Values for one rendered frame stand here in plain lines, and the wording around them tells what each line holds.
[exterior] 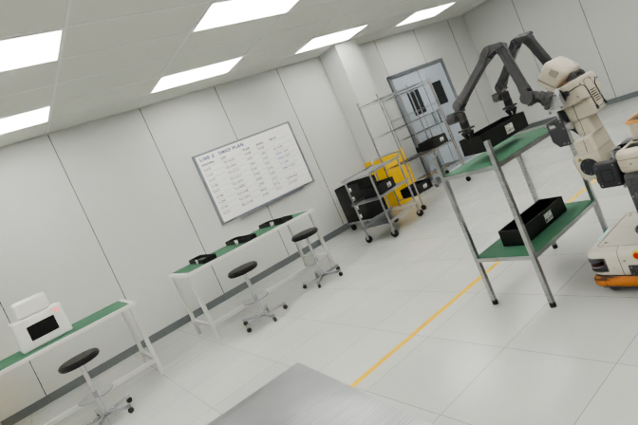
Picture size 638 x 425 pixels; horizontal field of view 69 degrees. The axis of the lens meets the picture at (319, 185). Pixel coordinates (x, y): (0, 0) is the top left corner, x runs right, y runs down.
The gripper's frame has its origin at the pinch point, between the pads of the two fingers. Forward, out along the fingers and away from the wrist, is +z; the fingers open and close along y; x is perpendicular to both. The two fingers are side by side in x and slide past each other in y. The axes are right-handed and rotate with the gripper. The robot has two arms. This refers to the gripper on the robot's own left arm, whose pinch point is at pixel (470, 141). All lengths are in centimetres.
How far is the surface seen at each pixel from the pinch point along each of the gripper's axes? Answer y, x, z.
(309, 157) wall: -199, -458, -20
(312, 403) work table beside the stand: 208, 74, 31
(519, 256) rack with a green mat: 18, 17, 75
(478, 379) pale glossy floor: 93, 21, 111
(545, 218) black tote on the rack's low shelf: -28, 14, 69
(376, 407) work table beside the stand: 202, 95, 30
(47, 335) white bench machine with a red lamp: 247, -332, 35
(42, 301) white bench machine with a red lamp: 240, -337, 4
